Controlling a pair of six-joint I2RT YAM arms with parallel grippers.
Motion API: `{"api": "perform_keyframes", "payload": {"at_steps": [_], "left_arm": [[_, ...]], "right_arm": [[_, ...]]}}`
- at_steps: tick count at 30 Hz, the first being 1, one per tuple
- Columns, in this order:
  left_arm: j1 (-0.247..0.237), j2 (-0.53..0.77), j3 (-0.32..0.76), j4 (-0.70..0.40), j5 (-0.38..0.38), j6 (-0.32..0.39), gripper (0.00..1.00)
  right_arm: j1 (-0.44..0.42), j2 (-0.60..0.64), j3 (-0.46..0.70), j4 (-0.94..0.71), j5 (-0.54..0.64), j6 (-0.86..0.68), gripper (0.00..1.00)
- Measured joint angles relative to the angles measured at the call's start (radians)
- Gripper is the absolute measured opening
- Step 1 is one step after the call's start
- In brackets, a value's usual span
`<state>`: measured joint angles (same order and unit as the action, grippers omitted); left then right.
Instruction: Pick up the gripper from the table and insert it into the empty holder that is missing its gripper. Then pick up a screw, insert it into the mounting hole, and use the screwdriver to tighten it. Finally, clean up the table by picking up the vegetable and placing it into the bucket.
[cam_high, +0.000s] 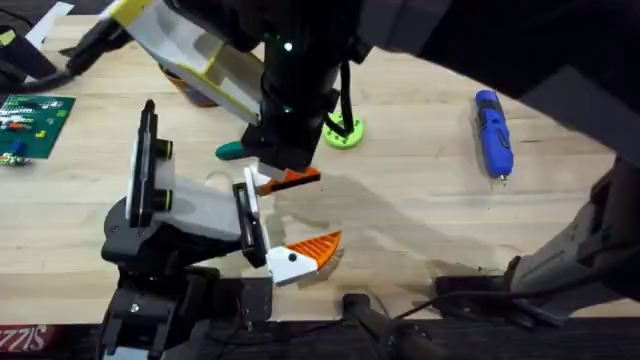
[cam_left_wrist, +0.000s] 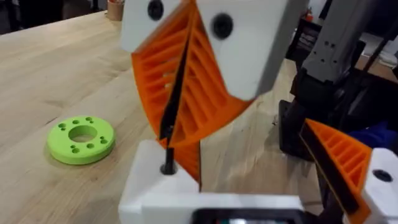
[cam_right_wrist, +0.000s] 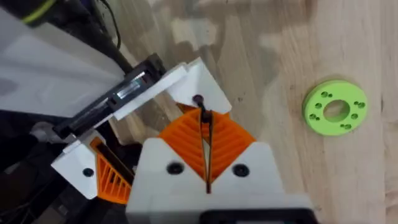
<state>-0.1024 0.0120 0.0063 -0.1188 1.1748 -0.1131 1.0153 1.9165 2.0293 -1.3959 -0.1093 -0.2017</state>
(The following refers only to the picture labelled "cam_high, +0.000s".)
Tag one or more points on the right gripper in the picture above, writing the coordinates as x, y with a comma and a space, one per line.
300, 100

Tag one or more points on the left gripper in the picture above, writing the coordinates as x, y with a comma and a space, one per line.
205, 210

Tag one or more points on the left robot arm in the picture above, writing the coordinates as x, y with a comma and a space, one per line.
150, 310

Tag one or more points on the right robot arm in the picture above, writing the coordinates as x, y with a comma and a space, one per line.
550, 50

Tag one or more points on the teal toy vegetable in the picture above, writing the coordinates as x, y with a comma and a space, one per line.
229, 151

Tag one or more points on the blue electric screwdriver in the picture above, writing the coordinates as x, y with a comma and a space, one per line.
492, 130

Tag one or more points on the green disc with holes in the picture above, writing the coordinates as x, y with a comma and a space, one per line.
332, 137

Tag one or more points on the brown tub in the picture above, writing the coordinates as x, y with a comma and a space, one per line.
195, 97

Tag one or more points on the white yellow-edged panel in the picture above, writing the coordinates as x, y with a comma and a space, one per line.
190, 55

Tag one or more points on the left wrist upright plate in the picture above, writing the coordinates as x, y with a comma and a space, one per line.
146, 170

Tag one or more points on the green board with blocks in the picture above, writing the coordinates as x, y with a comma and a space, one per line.
35, 135

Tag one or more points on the white paper sheet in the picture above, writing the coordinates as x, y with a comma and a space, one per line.
47, 25

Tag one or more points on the small colourful toy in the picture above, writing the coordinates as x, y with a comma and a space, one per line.
12, 160

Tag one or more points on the red printed pack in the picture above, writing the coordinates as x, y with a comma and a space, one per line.
30, 337

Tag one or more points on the black rail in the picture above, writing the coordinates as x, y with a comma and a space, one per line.
500, 345

